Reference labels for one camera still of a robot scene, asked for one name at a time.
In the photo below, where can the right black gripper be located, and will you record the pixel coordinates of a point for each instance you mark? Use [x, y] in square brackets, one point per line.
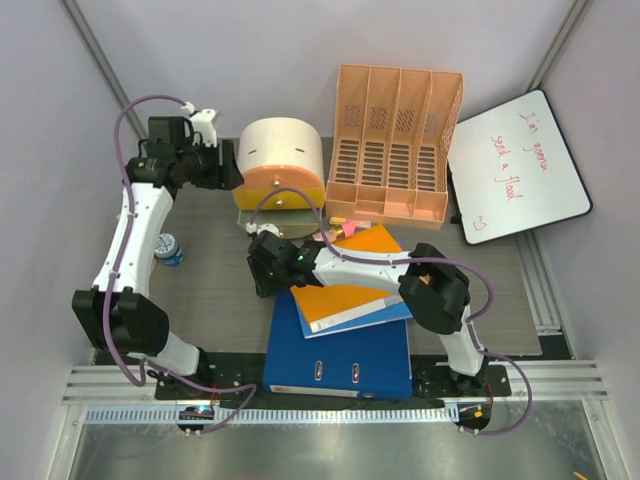
[264, 286]

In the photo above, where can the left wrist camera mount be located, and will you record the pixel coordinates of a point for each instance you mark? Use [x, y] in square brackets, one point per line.
[203, 123]

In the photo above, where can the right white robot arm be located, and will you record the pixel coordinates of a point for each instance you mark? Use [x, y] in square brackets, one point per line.
[434, 289]

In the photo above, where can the orange folder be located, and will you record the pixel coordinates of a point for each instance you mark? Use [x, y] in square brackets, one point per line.
[337, 309]

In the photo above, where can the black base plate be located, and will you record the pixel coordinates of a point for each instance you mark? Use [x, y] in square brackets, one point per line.
[387, 382]

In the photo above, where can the blue ring binder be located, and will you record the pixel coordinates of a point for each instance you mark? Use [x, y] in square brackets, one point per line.
[287, 348]

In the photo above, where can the small blue-label bottle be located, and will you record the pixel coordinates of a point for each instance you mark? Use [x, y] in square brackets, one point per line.
[167, 250]

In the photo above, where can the orange desk file organizer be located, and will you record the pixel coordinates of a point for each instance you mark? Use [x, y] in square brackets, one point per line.
[393, 129]

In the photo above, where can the yellow cabinet drawer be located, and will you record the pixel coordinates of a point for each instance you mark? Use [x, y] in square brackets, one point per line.
[249, 199]

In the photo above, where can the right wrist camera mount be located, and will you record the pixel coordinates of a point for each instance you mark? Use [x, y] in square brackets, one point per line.
[254, 229]

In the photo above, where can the white dry-erase board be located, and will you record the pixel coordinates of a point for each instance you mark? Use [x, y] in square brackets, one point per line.
[512, 171]

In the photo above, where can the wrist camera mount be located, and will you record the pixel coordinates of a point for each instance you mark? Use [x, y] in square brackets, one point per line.
[203, 123]
[254, 229]

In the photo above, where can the perforated cable tray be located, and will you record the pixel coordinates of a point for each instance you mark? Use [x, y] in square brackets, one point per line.
[202, 415]

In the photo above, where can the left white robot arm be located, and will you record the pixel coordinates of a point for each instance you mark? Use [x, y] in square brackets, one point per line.
[116, 312]

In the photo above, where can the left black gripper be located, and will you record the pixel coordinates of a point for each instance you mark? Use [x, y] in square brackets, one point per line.
[226, 176]

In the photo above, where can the white arched drawer cabinet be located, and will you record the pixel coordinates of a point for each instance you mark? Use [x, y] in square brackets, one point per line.
[281, 152]

